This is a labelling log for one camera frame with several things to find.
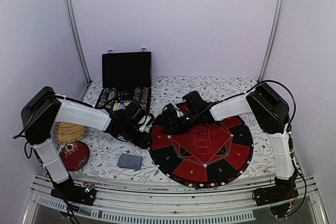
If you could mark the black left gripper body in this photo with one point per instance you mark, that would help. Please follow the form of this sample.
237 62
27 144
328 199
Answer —
129 135

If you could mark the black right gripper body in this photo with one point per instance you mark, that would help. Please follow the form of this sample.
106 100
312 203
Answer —
182 126

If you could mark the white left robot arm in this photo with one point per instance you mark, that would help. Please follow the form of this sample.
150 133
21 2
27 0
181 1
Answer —
47 108

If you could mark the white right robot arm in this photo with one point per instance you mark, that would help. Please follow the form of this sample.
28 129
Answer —
269 109

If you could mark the blue texas holdem card box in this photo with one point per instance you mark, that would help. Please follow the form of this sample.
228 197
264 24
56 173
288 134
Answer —
120 105

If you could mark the chip row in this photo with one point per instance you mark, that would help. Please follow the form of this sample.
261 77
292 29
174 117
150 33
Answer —
103 98
137 94
144 99
111 98

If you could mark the black triangular all-in button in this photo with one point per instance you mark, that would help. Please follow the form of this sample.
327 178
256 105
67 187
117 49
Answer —
123 95

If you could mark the far right chip row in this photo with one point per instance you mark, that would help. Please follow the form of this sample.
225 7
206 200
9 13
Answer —
144 99

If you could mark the floral white tablecloth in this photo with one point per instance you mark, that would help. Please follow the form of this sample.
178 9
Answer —
105 150

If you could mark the blue playing card deck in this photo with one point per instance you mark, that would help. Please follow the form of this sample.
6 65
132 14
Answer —
130 161

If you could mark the far left chip row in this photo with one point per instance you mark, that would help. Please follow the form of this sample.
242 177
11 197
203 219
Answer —
103 98

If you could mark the round red black poker mat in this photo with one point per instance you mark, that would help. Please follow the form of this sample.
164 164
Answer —
210 155

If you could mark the black poker chip case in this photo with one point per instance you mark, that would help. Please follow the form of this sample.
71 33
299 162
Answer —
126 71

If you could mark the red floral round cushion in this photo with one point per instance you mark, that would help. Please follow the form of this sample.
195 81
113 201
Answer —
74 155

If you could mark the woven bamboo tray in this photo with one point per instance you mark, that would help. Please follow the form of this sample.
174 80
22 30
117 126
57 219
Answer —
68 133

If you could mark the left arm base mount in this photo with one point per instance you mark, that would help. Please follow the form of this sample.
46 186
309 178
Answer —
84 194

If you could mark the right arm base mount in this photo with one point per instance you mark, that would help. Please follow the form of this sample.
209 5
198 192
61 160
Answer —
280 191

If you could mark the aluminium frame post left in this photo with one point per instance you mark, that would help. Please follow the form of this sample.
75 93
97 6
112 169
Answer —
76 38

